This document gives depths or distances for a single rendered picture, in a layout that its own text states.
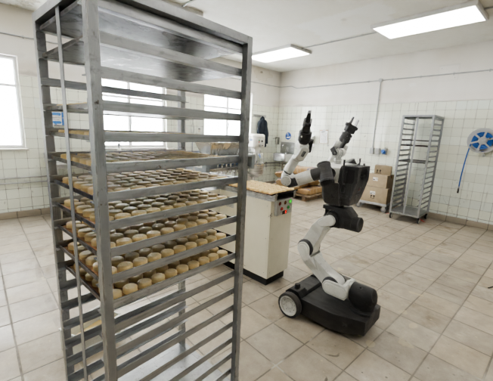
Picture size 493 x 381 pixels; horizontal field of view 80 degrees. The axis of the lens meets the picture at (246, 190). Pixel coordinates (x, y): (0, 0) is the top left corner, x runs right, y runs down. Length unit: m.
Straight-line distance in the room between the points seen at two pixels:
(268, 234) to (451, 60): 4.82
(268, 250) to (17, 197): 4.09
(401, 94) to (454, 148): 1.40
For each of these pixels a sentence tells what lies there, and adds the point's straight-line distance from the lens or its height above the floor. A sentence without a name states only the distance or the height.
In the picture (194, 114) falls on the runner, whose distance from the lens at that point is 1.13.
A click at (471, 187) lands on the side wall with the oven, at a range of 6.30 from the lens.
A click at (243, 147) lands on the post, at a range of 1.27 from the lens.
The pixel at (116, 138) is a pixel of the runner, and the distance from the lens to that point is 0.98.
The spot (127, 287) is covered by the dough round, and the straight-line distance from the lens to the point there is 1.18.
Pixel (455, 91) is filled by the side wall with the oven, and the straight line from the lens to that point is 6.40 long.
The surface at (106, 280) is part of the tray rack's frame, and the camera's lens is 1.03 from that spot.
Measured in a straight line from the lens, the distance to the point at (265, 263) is 2.85.
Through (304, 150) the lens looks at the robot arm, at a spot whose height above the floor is 1.33.
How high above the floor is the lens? 1.45
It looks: 11 degrees down
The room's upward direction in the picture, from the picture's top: 2 degrees clockwise
